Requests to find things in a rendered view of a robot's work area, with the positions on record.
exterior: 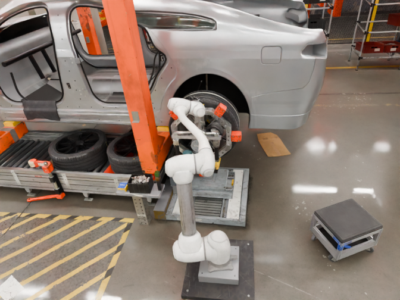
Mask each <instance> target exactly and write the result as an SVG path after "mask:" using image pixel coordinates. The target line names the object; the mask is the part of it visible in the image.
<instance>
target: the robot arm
mask: <svg viewBox="0 0 400 300"><path fill-rule="evenodd" d="M188 97H189V98H188V99H182V98H171V99H169V101H168V105H167V107H168V109H169V110H171V111H173V112H174V113H175V115H177V116H178V118H179V120H180V121H181V122H182V123H183V125H184V126H185V127H186V128H187V129H188V130H189V131H190V132H191V133H192V134H193V135H194V136H195V137H196V138H197V140H198V142H199V149H198V153H197V154H185V155H177V156H175V157H171V158H169V159H168V160H167V161H166V162H165V173H166V174H167V175H168V176H169V177H172V178H173V180H174V182H175V183H176V185H177V196H178V202H179V210H180V221H181V227H182V232H181V234H179V240H177V241H175V243H174V245H173V254H174V258H175V259H176V260H178V261H181V262H184V263H193V262H198V261H204V260H208V272H209V273H212V272H214V271H224V270H230V271H232V270H233V269H234V267H233V265H232V261H233V260H237V259H238V258H237V257H238V256H237V255H231V254H230V242H229V238H228V237H227V235H226V234H225V233H224V232H222V231H220V230H215V231H213V232H211V233H210V234H209V235H207V236H205V237H201V235H200V233H199V232H198V231H197V230H196V221H195V210H194V203H193V192H192V180H193V176H194V174H201V175H202V176H205V177H209V176H211V175H212V174H213V172H214V169H215V158H214V154H213V150H212V149H211V147H210V144H209V142H208V139H207V138H206V136H205V135H204V134H203V133H202V131H201V130H199V129H198V128H197V127H196V126H195V125H194V124H193V123H192V122H191V121H190V120H189V119H188V118H187V117H186V116H185V115H186V114H191V115H194V116H196V117H203V116H204V115H205V107H204V105H203V104H202V103H201V102H199V101H200V98H197V97H195V96H194V97H192V96H190V95H189V96H188Z"/></svg>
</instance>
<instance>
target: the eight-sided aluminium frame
mask: <svg viewBox="0 0 400 300"><path fill-rule="evenodd" d="M214 112H215V109H214V108H210V107H209V108H205V115H210V116H212V117H213V118H214V119H215V120H217V121H218V122H219V123H220V124H221V125H222V126H223V127H224V128H226V143H227V144H226V145H225V146H224V147H222V148H221V149H220V150H219V151H218V152H219V158H220V157H221V156H223V155H224V154H225V153H226V152H227V151H229V150H230V149H231V147H232V142H231V132H232V125H231V124H230V123H229V122H228V121H227V120H226V119H225V118H224V117H223V116H221V118H220V117H218V116H217V115H215V114H214ZM180 122H181V121H180V120H179V118H178V119H177V120H174V121H173V123H172V125H171V132H172V134H174V132H175V131H177V125H178V124H179V123H180ZM179 149H180V152H181V153H183V151H185V150H188V149H187V148H186V147H185V146H184V145H182V144H181V143H180V144H179Z"/></svg>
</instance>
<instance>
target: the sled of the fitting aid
mask: <svg viewBox="0 0 400 300"><path fill-rule="evenodd" d="M234 184H235V172H231V171H229V173H228V177H227V184H226V190H215V189H197V188H192V192H193V196H199V197H207V198H224V199H232V198H233V190H234Z"/></svg>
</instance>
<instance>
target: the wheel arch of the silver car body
mask: <svg viewBox="0 0 400 300"><path fill-rule="evenodd" d="M206 74H208V90H209V91H215V92H218V93H220V94H222V95H224V96H225V97H226V98H228V99H229V100H230V101H231V102H232V103H233V104H234V106H235V107H236V109H237V111H238V112H239V113H248V114H249V127H248V128H249V129H250V126H251V110H250V107H249V104H248V101H247V98H246V96H245V95H244V93H243V92H242V91H241V89H240V88H239V87H238V86H237V85H236V84H235V83H233V82H232V81H231V80H229V79H228V78H226V77H224V76H221V75H219V74H214V73H200V74H196V75H193V76H191V77H189V78H187V79H186V80H184V81H183V82H182V83H181V84H180V85H179V86H178V87H177V89H176V90H175V92H174V94H173V96H172V98H183V97H184V96H186V95H187V94H189V93H191V92H194V91H197V90H198V88H199V90H206ZM201 80H202V82H201ZM200 82H201V85H200V87H199V84H200Z"/></svg>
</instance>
